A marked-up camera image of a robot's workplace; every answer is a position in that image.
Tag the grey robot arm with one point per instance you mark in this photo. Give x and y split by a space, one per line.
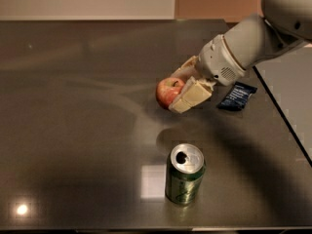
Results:
282 26

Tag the red apple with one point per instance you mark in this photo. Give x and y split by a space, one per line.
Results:
167 90

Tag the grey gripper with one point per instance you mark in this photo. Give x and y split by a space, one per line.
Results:
218 61

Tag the dark blue snack packet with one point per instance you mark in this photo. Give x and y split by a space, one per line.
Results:
238 97

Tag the green soda can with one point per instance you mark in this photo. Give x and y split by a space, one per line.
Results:
185 169

